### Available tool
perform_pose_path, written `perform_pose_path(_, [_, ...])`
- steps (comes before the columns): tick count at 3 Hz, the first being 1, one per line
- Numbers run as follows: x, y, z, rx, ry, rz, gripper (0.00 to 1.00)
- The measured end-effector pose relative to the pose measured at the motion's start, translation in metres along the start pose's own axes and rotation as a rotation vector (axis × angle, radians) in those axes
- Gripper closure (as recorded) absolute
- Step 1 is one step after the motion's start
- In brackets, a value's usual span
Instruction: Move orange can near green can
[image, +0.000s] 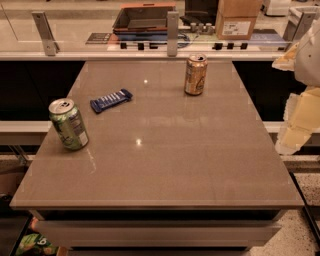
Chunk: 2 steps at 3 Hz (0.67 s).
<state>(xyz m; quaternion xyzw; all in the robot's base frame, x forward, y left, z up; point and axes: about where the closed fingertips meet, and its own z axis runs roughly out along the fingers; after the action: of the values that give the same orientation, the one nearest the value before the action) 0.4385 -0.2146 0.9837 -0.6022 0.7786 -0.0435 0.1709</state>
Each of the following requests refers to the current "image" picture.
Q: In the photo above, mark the orange soda can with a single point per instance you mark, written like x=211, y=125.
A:
x=196, y=68

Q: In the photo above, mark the metal glass bracket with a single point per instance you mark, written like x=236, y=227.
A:
x=51, y=47
x=297, y=27
x=172, y=33

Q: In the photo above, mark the open dark tray box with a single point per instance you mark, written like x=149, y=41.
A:
x=143, y=17

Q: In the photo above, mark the left metal glass bracket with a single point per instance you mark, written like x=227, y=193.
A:
x=51, y=47

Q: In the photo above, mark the green snack bag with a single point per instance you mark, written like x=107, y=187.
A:
x=35, y=244

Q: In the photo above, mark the right metal glass bracket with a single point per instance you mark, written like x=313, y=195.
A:
x=297, y=27

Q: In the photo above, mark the blue snack bar wrapper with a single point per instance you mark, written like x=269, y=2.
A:
x=111, y=100

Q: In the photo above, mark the green soda can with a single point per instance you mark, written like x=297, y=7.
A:
x=67, y=121

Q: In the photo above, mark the cardboard box with label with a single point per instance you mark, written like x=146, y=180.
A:
x=236, y=19

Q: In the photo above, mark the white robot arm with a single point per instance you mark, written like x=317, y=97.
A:
x=307, y=62

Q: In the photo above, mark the table drawer front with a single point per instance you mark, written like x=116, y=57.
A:
x=150, y=234

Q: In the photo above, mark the middle metal glass bracket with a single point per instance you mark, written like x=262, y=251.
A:
x=172, y=33

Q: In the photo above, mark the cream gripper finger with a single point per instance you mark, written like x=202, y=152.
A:
x=301, y=119
x=287, y=61

